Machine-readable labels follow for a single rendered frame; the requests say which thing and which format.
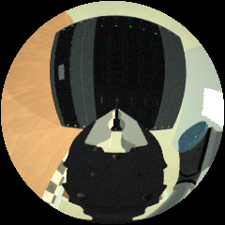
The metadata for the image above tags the dark grey server rack frame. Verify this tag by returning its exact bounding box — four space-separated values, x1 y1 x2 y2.
50 15 187 131

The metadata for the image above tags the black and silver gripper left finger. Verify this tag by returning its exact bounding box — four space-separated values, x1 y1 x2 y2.
63 109 116 168

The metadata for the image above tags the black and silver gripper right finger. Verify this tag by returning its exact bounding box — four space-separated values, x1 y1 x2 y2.
116 110 168 170

